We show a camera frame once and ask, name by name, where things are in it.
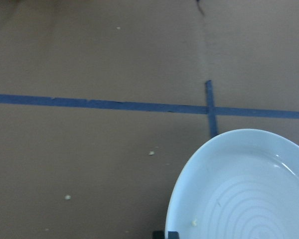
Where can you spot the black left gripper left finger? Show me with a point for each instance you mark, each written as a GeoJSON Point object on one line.
{"type": "Point", "coordinates": [158, 235]}

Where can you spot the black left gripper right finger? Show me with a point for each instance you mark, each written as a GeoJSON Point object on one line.
{"type": "Point", "coordinates": [172, 235]}

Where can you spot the light blue plate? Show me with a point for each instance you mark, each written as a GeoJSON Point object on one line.
{"type": "Point", "coordinates": [242, 184]}

